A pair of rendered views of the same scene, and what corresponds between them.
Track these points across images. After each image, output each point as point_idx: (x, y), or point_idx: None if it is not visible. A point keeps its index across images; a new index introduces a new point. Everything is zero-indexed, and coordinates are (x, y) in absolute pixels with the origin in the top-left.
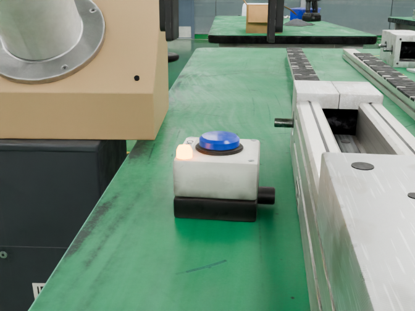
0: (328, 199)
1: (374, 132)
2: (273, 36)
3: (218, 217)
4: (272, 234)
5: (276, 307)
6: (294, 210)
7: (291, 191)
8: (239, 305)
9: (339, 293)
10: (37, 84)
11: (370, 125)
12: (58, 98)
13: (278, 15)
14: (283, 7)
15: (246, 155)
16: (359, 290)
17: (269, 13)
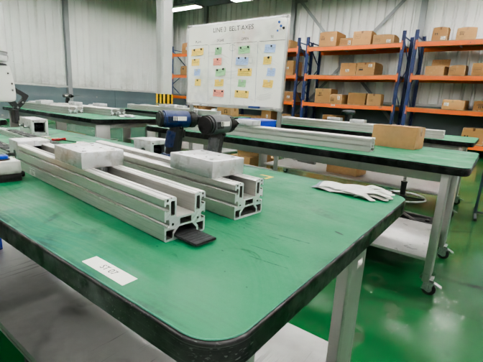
0: (60, 150)
1: (52, 149)
2: (17, 121)
3: (8, 181)
4: (30, 181)
5: (45, 188)
6: (32, 177)
7: (26, 174)
8: (35, 189)
9: (69, 159)
10: None
11: (49, 148)
12: None
13: (17, 115)
14: (19, 113)
15: (13, 159)
16: (73, 153)
17: (15, 115)
